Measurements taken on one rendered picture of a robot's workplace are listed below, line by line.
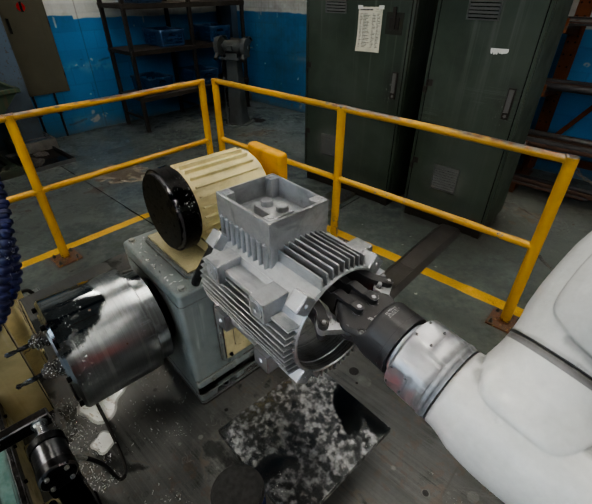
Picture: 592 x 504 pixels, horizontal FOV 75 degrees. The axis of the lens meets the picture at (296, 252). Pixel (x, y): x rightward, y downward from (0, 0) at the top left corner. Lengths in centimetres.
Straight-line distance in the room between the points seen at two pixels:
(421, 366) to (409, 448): 64
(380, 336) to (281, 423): 50
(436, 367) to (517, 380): 7
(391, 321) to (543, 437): 16
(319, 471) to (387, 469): 21
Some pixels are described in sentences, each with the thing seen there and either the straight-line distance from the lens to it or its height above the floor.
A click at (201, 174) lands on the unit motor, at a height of 135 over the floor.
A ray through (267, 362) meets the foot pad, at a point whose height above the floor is 128.
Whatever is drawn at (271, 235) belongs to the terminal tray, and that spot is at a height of 143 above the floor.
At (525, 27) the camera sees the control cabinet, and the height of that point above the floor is 147.
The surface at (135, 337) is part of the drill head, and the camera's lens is 86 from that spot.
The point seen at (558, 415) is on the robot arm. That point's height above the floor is 140.
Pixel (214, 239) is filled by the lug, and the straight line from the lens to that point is 55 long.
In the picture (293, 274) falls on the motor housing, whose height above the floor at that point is 139.
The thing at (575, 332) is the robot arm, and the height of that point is 145.
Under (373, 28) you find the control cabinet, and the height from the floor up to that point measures 141.
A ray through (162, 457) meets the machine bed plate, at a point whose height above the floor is 80.
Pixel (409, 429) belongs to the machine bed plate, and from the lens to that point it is 106.
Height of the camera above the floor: 168
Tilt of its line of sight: 35 degrees down
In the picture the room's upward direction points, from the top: straight up
